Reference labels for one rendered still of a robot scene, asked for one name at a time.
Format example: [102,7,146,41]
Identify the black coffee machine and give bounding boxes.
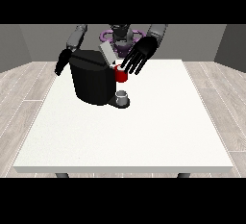
[68,49,131,110]

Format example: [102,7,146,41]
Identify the pale grey machine lid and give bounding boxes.
[98,40,118,66]

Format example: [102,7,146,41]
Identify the grey robot trunk purple rings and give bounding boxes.
[99,24,147,59]

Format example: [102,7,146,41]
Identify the small grey cup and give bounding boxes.
[115,89,130,107]

